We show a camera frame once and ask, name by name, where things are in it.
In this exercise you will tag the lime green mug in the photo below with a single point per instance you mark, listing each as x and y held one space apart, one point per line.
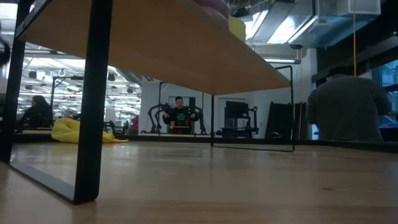
237 28

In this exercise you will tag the purple ribbed mug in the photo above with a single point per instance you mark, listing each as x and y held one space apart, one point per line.
214 7

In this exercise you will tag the background black robot arm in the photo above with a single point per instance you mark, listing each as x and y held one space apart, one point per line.
152 110
200 119

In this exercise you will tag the person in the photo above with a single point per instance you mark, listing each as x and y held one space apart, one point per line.
345 109
38 115
181 116

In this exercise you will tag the wooden background table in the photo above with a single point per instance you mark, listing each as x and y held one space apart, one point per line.
179 127

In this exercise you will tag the pinkish red background object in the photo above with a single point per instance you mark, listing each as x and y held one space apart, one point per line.
135 123

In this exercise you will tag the black leaning panel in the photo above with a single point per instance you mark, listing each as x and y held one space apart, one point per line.
278 121

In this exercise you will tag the ceiling light strip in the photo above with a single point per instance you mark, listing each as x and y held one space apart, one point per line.
280 60

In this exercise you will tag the yellow cloth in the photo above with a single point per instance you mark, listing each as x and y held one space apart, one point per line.
65 130

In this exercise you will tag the silver ventilation duct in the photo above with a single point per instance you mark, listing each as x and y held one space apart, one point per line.
295 28

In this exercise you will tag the black aluminium table frame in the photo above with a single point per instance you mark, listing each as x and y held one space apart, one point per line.
342 144

